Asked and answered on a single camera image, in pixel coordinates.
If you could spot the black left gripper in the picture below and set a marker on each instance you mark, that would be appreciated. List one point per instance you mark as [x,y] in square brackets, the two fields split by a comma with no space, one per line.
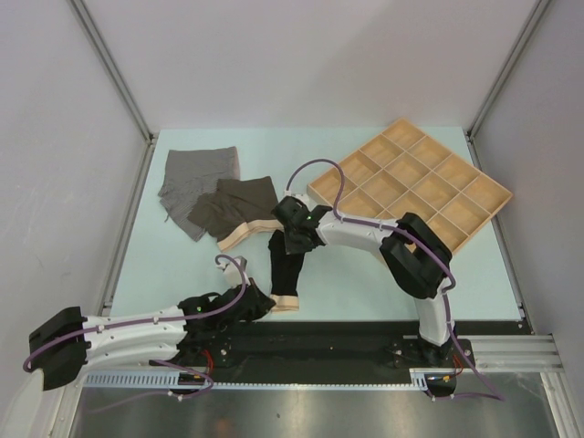
[261,307]

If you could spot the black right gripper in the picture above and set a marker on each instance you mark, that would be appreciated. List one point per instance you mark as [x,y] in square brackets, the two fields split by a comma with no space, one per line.
[294,247]

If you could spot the black underwear beige waistband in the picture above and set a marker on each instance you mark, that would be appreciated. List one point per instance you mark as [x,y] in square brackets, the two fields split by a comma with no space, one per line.
[285,272]

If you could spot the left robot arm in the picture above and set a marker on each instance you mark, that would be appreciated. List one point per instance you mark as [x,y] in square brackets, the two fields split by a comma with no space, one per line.
[70,343]

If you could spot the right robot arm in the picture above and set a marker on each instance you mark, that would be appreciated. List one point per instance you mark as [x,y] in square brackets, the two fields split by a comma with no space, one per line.
[419,261]

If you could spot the brown underwear beige waistband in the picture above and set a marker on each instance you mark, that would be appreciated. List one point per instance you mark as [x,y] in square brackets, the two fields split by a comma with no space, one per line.
[236,210]

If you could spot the grey striped underwear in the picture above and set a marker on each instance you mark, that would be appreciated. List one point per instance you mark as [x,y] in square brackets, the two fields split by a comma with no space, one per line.
[190,174]

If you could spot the wooden compartment tray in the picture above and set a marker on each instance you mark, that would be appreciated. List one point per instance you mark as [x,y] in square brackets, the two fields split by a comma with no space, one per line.
[404,170]

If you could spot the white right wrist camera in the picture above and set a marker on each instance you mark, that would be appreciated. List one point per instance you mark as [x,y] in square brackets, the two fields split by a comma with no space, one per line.
[303,197]

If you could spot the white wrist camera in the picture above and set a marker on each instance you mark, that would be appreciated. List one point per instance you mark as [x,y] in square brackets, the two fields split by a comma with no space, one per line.
[234,274]
[303,197]

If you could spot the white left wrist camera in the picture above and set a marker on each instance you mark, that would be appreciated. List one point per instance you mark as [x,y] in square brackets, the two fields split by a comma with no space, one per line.
[234,274]

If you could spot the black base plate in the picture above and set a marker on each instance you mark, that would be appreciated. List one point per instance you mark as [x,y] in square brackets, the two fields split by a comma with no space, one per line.
[313,353]

